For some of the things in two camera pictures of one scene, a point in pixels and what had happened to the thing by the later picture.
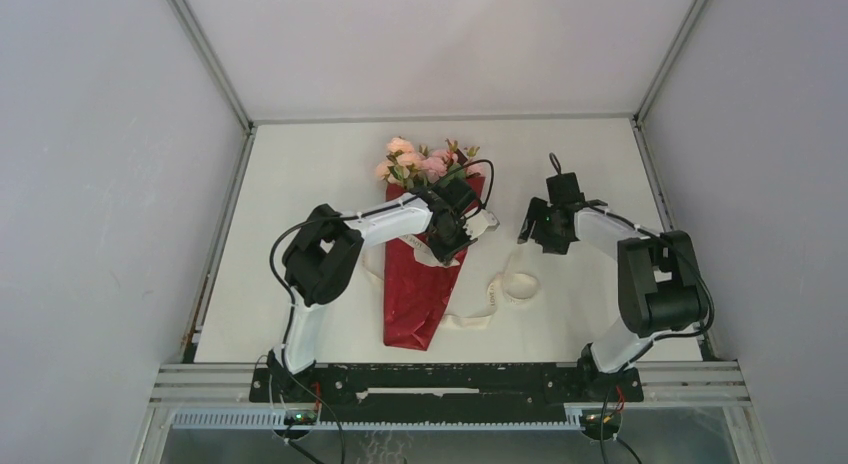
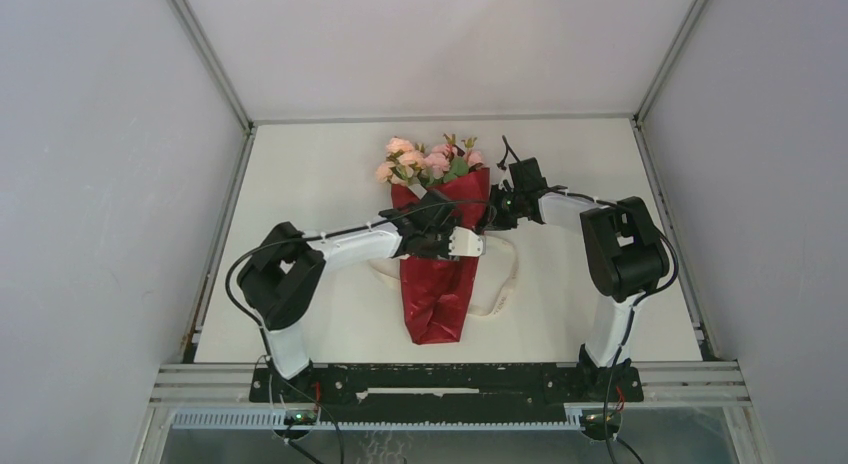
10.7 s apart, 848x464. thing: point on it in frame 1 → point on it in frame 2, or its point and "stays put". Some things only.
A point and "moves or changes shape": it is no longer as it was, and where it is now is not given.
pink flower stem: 405,162 stays put
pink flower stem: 386,170 stays put
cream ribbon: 516,287 moves or changes shape
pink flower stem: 471,153 moves or changes shape
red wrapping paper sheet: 416,294 moves or changes shape
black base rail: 445,392 stays put
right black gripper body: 546,231 → 505,206
